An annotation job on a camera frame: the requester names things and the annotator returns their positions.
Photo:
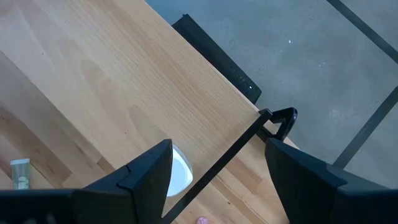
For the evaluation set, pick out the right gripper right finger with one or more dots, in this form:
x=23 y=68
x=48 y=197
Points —
x=311 y=193

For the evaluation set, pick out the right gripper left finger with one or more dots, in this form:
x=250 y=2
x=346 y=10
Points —
x=140 y=186

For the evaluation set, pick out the large white medicine bottle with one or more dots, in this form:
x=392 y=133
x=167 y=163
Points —
x=180 y=174

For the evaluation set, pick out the pink pill bottle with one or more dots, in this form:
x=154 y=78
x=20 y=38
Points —
x=202 y=221

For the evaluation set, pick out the green pill bottle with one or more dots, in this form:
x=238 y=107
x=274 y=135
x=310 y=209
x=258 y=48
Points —
x=20 y=175

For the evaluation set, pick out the black box with small light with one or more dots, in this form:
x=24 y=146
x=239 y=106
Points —
x=217 y=59

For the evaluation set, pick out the black triangular bracket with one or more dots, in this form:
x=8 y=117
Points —
x=291 y=119

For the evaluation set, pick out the wooden shelf black metal frame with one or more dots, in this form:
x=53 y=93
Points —
x=124 y=77

